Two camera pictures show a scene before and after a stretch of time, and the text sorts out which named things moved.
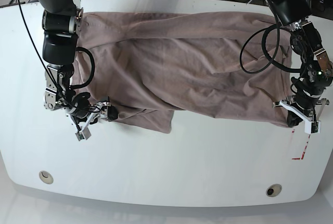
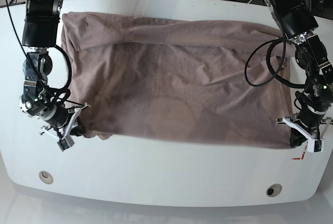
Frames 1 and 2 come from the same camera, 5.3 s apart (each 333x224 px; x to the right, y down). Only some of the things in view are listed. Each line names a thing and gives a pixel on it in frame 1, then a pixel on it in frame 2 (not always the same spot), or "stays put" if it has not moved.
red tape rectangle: (304, 148) stays put
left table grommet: (46, 177) stays put
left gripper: (82, 115) -> (60, 119)
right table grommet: (273, 190) stays put
